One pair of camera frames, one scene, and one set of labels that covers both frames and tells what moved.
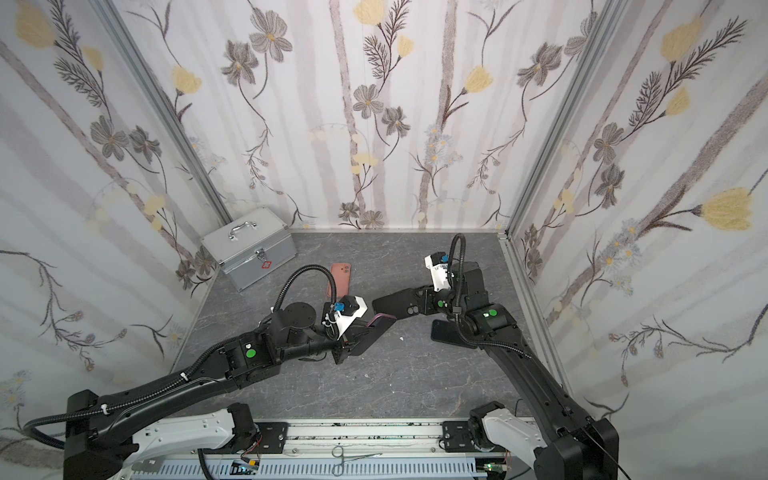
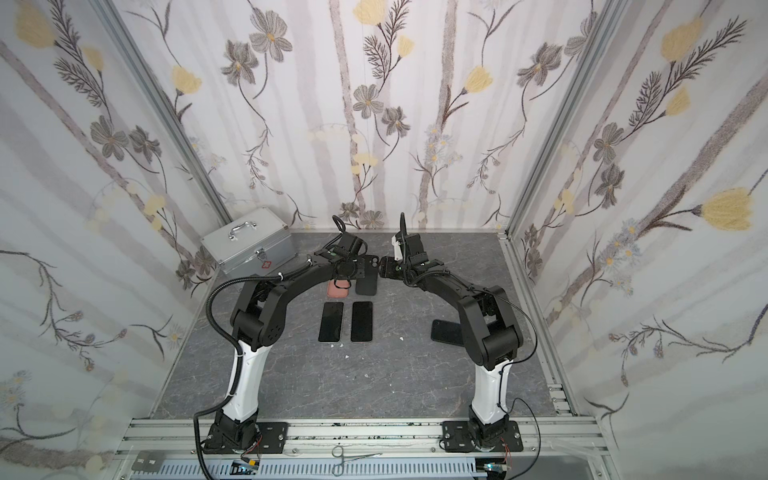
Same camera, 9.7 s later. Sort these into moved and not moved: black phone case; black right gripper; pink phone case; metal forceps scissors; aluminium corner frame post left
Moved: black right gripper; black phone case
Not moved: aluminium corner frame post left; metal forceps scissors; pink phone case
